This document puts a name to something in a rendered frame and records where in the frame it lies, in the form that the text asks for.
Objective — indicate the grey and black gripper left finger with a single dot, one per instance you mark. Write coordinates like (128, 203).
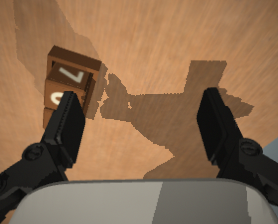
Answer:
(58, 149)

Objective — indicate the brown calendar cube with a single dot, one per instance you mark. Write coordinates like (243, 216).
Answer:
(65, 78)
(47, 112)

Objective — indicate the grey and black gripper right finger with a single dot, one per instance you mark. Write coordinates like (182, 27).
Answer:
(224, 145)

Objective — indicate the brown wooden tray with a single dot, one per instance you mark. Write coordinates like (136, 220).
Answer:
(73, 59)

